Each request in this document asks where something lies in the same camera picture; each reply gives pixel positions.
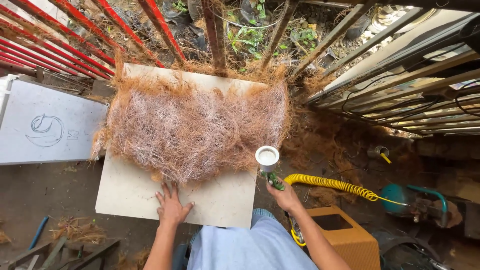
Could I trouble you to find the person's left hand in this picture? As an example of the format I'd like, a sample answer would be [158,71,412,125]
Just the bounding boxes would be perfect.
[155,182,196,227]

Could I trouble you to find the person's right hand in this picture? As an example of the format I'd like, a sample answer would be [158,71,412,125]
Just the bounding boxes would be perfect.
[266,181,304,215]

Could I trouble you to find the green spray gun white cup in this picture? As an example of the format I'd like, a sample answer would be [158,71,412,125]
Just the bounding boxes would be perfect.
[255,145,286,191]

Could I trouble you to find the person's light blue shorts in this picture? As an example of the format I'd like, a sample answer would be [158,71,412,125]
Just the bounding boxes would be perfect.
[186,208,320,270]

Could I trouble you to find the heap of loose coconut fibre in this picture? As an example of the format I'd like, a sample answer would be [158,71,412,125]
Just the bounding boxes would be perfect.
[280,107,426,206]

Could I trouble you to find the orange plastic stool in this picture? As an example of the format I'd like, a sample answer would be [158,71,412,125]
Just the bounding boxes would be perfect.
[305,204,382,270]

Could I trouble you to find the brown coconut fibre mat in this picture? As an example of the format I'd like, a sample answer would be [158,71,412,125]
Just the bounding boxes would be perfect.
[90,56,294,185]

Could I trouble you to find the teal air compressor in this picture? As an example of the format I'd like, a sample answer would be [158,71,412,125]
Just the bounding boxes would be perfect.
[380,183,449,228]

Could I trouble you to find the beige flat board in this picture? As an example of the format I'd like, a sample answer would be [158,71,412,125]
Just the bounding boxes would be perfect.
[95,62,269,230]

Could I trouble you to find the green plants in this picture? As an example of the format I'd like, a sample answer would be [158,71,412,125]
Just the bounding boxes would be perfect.
[172,0,320,61]

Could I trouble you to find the grey metal window grille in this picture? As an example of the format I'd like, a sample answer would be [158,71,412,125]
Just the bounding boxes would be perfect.
[292,0,480,136]

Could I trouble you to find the rusty metal bar gate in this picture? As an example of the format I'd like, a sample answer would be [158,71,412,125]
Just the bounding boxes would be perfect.
[200,0,301,77]

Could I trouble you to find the black plastic sheet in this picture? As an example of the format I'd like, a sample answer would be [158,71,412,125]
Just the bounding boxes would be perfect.
[160,0,208,51]

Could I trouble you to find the small clump of coconut fibre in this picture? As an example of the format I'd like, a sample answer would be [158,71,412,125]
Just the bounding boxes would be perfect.
[49,216,109,245]

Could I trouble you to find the white panel with drawn mark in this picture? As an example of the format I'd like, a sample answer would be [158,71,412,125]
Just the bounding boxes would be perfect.
[0,74,110,166]

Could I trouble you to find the blue pipe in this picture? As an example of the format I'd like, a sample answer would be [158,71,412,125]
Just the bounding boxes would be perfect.
[28,216,50,251]

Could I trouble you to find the red metal fence bars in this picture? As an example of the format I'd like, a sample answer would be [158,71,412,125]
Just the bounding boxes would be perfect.
[0,0,187,80]

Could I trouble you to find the yellow coiled air hose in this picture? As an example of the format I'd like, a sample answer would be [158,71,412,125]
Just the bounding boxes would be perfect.
[283,173,410,247]

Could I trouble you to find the metal cup with yellow handle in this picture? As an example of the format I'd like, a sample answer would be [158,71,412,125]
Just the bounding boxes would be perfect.
[367,145,393,165]

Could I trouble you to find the black rubber hose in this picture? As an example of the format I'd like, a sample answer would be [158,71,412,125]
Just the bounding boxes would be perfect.
[371,229,452,270]

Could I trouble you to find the black cables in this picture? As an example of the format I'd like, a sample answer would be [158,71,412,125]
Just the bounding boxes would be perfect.
[340,43,480,126]

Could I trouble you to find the grey metal frame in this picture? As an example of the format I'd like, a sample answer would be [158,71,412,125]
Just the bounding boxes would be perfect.
[0,235,121,270]

